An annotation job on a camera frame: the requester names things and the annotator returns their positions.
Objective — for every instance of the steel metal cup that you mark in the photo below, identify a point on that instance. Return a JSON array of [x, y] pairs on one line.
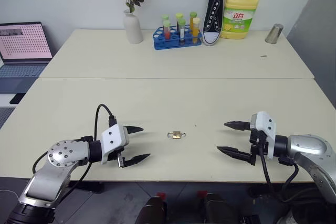
[[274, 33]]

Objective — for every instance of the green-capped clear test tube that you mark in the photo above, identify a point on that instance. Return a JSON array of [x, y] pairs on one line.
[[182, 31]]

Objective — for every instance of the green-capped orange liquid tube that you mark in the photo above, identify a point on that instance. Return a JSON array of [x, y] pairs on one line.
[[193, 20]]

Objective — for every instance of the dark rounded shape red top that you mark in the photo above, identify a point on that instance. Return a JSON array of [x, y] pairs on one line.
[[153, 208], [215, 208]]

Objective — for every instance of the open grey laptop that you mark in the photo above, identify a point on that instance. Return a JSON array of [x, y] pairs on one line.
[[23, 48]]

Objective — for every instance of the green-capped red liquid tube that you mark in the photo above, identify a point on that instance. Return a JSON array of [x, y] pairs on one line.
[[167, 31]]

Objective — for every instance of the small brass padlock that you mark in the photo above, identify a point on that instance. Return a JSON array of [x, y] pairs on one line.
[[177, 135]]

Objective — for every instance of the yellow-capped orange liquid tube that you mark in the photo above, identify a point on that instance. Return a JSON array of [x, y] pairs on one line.
[[196, 31]]

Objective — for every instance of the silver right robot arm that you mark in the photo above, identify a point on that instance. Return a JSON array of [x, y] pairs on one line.
[[309, 148]]

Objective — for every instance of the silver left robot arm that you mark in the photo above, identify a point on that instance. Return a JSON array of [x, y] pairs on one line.
[[60, 155]]

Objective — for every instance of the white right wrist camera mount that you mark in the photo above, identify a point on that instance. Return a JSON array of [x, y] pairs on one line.
[[267, 127]]

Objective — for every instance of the blue test tube rack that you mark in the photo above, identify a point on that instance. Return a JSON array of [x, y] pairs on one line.
[[170, 43]]

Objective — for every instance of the yellow detergent pump bottle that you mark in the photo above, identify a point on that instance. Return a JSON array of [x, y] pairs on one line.
[[240, 11]]

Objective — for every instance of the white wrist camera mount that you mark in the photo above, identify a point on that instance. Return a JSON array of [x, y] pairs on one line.
[[267, 127], [111, 140]]

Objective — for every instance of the white ceramic vase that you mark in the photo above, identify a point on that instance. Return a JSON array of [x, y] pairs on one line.
[[132, 28]]

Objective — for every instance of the green-capped empty test tube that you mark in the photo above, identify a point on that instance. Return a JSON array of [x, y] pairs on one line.
[[165, 19]]

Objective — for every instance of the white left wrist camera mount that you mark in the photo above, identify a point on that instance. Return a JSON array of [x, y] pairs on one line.
[[111, 140]]

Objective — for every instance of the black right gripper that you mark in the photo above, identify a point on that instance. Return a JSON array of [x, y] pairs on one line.
[[258, 142]]

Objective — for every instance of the green-capped dark test tube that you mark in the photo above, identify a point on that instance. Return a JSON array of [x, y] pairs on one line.
[[179, 20]]

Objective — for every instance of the black canvas sneaker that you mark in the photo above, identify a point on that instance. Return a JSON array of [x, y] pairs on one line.
[[214, 11]]

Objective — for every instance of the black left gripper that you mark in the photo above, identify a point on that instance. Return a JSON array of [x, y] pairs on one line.
[[118, 155]]

